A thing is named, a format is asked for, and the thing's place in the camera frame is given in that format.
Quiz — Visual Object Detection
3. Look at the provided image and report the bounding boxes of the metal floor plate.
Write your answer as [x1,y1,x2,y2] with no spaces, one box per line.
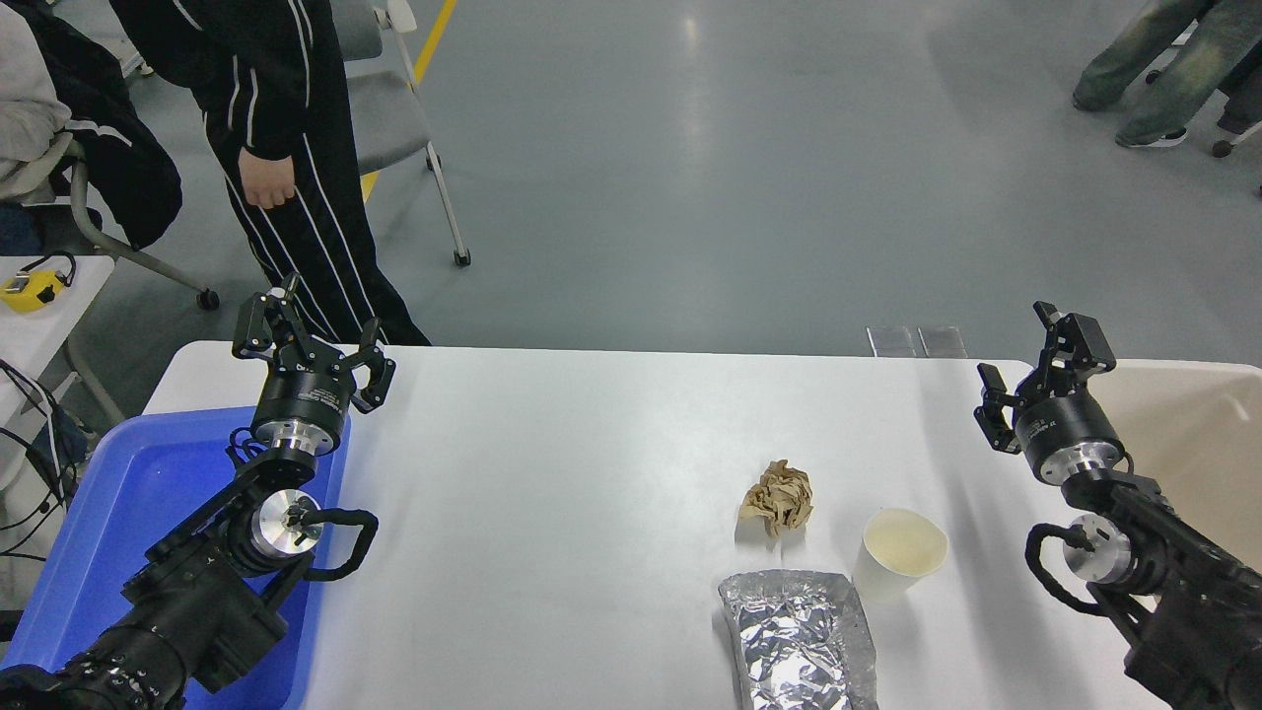
[917,325,970,359]
[866,325,919,359]

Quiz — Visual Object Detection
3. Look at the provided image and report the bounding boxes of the crumpled tan paper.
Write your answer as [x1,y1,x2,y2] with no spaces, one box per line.
[737,459,816,539]

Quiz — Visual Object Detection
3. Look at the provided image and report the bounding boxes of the blue plastic tray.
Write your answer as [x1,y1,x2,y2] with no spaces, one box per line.
[0,405,352,710]

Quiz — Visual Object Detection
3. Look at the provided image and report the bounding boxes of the silver foil tray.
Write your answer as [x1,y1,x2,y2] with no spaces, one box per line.
[717,568,881,710]

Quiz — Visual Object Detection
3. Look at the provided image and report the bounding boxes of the person's left hand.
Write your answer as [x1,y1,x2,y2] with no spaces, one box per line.
[238,147,298,211]

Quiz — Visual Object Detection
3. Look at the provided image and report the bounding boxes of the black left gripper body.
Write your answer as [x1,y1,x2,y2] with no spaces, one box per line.
[252,367,356,437]

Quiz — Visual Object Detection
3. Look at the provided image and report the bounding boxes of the white wheeled chair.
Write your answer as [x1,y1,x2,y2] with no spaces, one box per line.
[1144,25,1262,160]

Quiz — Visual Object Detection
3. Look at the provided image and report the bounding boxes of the black jacket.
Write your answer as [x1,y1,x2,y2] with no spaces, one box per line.
[5,0,184,251]

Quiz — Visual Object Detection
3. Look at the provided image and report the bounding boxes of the person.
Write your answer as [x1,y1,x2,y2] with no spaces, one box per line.
[0,0,73,255]
[1071,0,1262,150]
[1217,87,1262,135]

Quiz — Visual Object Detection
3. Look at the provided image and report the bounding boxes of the white side table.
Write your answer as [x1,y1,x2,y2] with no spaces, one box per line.
[0,253,126,427]

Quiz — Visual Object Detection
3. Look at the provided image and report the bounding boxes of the grey wheeled chair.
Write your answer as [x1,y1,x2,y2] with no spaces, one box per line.
[329,0,473,268]

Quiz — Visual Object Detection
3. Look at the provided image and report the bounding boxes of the white paper cup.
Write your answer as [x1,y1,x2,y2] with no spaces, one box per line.
[853,507,950,604]

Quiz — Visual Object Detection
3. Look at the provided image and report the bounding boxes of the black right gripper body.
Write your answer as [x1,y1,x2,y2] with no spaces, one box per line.
[1016,385,1125,468]

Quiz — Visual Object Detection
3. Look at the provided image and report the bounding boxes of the large pale bin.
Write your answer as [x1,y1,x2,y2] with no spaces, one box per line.
[1085,359,1262,573]

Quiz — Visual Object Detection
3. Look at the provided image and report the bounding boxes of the yellow handheld device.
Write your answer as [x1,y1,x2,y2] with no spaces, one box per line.
[0,250,79,316]

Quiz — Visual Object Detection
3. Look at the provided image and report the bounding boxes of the black cable bundle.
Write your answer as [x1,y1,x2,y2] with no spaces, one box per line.
[0,359,92,565]

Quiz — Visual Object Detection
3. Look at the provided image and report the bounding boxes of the beige frame wheeled chair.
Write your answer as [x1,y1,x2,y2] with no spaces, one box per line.
[0,133,221,313]

